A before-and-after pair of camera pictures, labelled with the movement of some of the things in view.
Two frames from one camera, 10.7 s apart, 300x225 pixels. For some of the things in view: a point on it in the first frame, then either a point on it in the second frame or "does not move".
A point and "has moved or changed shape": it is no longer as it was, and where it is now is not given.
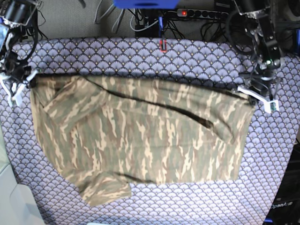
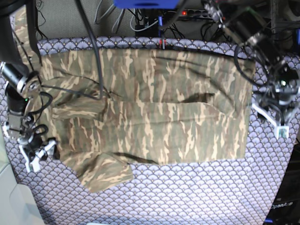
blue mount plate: (146, 4) does not move
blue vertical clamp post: (160, 26) does not move
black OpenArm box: (286, 209) does not move
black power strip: (202, 13) does not move
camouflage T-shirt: (104, 133) has moved or changed shape
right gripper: (261, 81) → (280, 96)
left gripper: (18, 69) → (30, 137)
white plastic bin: (16, 208) does not move
